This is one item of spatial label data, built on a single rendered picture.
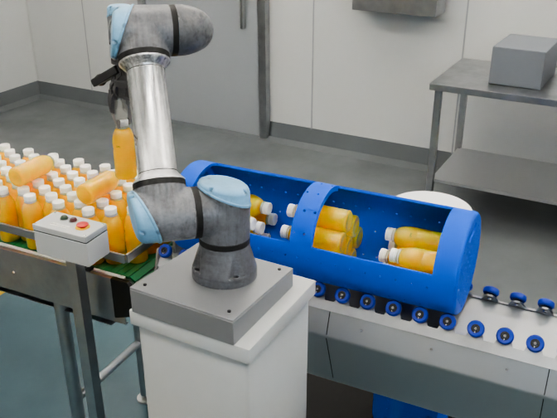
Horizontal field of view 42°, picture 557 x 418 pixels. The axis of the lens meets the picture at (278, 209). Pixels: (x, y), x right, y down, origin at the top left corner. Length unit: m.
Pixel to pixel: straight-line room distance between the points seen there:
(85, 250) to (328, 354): 0.77
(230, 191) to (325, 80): 4.16
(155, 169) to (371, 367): 0.93
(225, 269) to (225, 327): 0.14
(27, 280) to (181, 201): 1.14
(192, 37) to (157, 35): 0.08
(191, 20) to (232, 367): 0.77
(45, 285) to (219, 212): 1.11
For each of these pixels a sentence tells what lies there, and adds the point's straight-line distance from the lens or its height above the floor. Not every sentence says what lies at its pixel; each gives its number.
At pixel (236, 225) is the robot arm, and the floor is 1.35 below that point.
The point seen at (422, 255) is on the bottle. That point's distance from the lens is 1.95.
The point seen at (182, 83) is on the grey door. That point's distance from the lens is 6.33.
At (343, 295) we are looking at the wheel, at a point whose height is 0.97.
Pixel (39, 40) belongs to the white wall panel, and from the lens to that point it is 7.41.
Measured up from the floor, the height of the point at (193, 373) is 1.02.
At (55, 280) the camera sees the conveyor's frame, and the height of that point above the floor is 0.83.
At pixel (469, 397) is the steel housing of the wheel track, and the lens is 2.11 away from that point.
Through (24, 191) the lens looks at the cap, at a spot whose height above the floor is 1.08.
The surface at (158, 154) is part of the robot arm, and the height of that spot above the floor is 1.50.
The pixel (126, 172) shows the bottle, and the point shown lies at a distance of 2.31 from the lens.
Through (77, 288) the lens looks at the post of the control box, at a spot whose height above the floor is 0.89.
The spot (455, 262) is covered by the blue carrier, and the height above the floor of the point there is 1.16.
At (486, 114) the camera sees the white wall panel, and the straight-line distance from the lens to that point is 5.31.
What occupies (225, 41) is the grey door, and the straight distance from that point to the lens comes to 5.98.
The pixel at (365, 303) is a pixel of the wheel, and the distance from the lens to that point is 2.03.
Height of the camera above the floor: 2.06
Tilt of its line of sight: 26 degrees down
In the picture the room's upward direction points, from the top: straight up
